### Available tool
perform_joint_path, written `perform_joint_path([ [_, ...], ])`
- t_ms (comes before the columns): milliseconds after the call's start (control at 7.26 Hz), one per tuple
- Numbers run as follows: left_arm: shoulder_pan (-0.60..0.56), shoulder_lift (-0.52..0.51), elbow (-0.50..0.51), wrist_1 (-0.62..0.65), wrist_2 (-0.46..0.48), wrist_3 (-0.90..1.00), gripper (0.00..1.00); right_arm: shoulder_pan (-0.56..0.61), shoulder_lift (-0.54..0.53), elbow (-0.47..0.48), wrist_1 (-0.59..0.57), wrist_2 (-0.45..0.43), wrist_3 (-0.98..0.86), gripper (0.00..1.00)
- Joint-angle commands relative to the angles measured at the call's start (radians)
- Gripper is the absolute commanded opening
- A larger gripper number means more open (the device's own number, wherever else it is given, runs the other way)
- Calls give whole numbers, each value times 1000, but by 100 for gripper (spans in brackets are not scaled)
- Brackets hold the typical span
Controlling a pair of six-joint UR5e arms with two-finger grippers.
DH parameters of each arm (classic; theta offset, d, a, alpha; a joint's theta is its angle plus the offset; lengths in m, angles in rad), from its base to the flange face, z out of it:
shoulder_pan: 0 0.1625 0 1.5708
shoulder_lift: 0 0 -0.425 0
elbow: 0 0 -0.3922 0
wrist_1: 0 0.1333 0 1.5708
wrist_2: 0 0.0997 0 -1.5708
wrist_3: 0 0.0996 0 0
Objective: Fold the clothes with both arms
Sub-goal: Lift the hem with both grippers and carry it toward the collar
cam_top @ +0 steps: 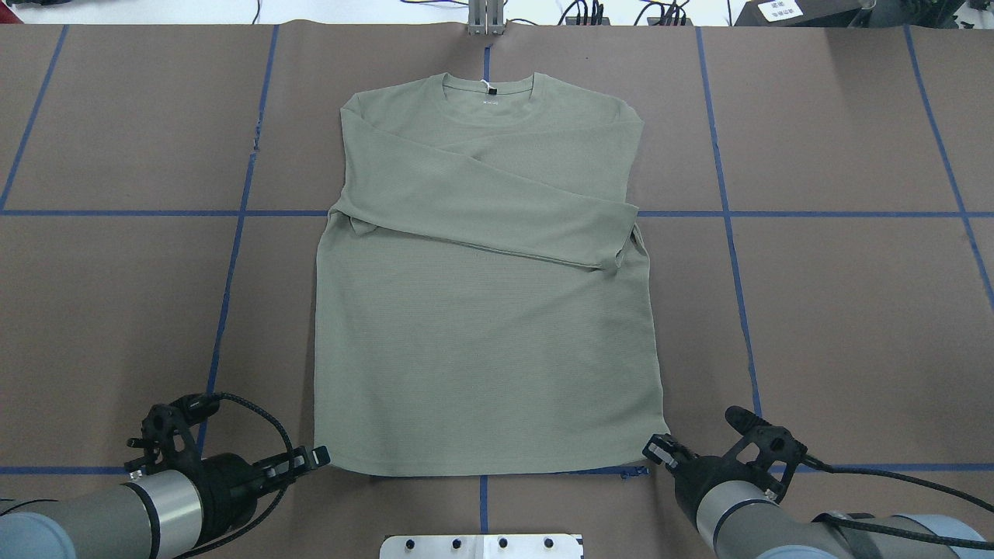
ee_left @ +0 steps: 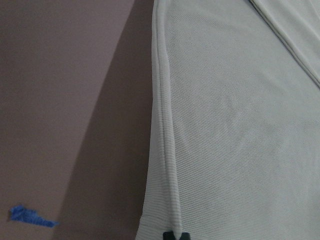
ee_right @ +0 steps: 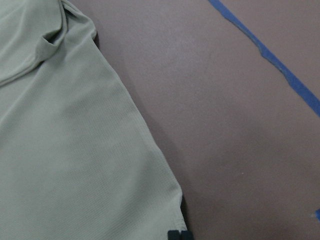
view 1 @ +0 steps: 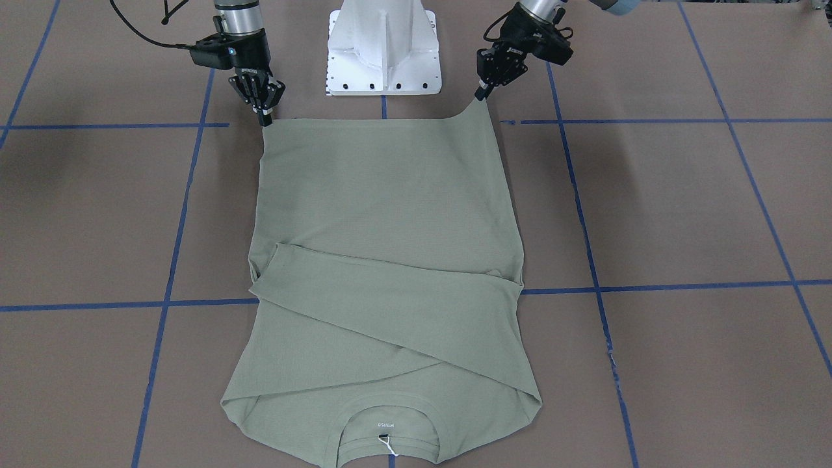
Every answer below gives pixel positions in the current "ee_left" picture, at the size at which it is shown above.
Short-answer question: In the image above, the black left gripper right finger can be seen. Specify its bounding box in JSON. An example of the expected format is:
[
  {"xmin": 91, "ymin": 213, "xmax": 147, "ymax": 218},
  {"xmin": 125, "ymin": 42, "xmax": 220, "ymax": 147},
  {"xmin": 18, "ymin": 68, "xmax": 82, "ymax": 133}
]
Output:
[{"xmin": 179, "ymin": 232, "xmax": 191, "ymax": 240}]

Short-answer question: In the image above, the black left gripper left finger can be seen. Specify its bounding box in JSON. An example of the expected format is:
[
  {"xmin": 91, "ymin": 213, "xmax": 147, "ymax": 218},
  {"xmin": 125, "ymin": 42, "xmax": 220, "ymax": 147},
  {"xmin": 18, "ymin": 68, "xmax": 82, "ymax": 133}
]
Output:
[{"xmin": 162, "ymin": 231, "xmax": 176, "ymax": 240}]

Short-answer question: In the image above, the olive green long-sleeve shirt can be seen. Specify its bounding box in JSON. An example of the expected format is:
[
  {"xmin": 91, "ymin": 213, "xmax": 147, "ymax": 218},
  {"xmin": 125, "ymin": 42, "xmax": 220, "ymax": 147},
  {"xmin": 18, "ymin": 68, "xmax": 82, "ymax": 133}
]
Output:
[{"xmin": 136, "ymin": 0, "xmax": 320, "ymax": 240}]

